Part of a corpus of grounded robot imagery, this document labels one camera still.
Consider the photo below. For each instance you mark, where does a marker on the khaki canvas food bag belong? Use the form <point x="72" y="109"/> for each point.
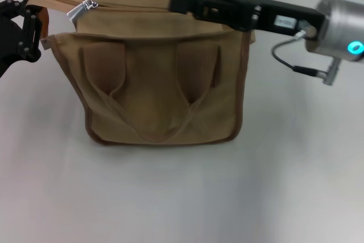
<point x="159" y="89"/>

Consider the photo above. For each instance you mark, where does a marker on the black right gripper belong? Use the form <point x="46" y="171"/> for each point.
<point x="273" y="12"/>

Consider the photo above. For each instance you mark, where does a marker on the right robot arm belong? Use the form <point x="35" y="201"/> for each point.
<point x="338" y="26"/>

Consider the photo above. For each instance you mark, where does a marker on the silver metal zipper pull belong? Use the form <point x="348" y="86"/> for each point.
<point x="79" y="11"/>

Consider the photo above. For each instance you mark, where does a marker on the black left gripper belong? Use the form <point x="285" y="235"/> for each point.
<point x="8" y="41"/>

